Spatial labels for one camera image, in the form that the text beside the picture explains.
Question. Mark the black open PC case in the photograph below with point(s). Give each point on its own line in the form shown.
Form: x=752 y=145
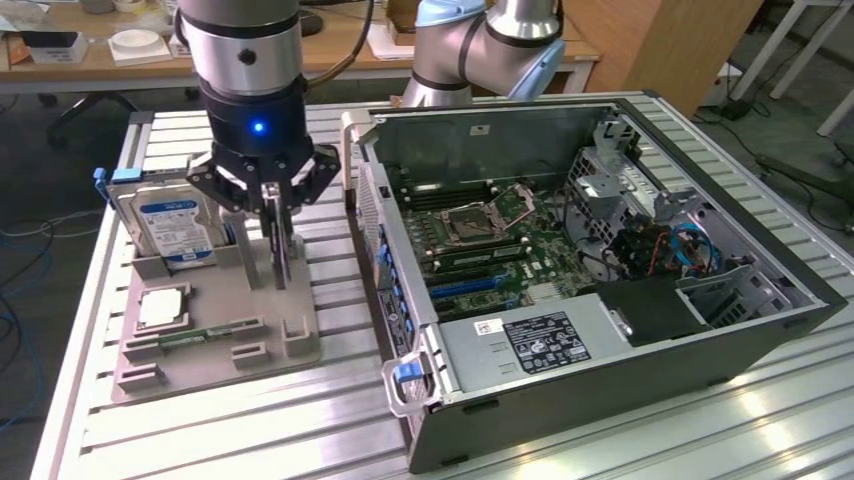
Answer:
x=600 y=400

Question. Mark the white box with black top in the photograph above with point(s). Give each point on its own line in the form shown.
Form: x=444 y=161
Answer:
x=60 y=52

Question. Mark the black power brick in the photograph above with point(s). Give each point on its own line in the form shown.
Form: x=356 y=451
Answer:
x=735 y=110

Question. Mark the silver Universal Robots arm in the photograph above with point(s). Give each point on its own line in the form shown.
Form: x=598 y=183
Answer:
x=240 y=50

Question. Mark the grey cup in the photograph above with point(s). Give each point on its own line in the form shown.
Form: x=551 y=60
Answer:
x=98 y=6

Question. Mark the CPU socket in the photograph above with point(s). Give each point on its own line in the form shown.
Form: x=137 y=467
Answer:
x=469 y=225

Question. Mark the wooden cabinet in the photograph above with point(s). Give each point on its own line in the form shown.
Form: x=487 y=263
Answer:
x=667 y=50

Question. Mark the green RAM stick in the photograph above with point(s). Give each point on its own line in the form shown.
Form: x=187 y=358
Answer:
x=193 y=337

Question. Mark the wooden desk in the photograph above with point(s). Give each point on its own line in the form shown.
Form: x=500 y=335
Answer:
x=86 y=71

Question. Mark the white table frame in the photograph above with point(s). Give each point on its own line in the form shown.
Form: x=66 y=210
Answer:
x=800 y=50

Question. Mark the blue expansion slot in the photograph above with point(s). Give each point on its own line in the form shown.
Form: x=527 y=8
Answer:
x=463 y=289

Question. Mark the white papers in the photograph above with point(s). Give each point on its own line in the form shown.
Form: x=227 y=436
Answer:
x=387 y=50

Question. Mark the grey parts rack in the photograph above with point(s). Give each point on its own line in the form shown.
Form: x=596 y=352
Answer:
x=213 y=310

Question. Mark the black floor stand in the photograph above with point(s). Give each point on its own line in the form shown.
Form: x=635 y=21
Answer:
x=807 y=175

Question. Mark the metal disk bay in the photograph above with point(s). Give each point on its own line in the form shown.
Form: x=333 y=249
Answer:
x=600 y=190

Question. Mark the cardboard box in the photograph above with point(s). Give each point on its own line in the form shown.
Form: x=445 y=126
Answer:
x=400 y=15

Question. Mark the black lamp base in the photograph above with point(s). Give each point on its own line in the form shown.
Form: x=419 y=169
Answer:
x=312 y=22

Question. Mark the hard disk with blue caddy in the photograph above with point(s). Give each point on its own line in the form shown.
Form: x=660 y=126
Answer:
x=167 y=225

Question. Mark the silver CPU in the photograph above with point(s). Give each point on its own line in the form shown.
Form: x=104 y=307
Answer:
x=160 y=307

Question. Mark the grey metal drive bracket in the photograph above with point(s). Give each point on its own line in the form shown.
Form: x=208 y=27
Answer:
x=734 y=300

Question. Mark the metal socket cover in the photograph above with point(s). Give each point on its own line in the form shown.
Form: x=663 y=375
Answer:
x=513 y=207

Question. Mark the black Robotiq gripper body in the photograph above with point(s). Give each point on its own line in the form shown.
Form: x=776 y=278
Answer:
x=256 y=125

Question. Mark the white labelled box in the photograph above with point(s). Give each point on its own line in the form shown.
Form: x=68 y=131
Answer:
x=180 y=49

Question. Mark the white square holder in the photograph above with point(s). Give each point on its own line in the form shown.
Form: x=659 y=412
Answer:
x=136 y=50

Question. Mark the dark installed RAM stick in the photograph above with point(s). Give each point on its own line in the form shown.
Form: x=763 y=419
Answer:
x=480 y=255

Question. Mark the grey power supply unit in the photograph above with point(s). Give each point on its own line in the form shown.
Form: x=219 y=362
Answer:
x=467 y=350

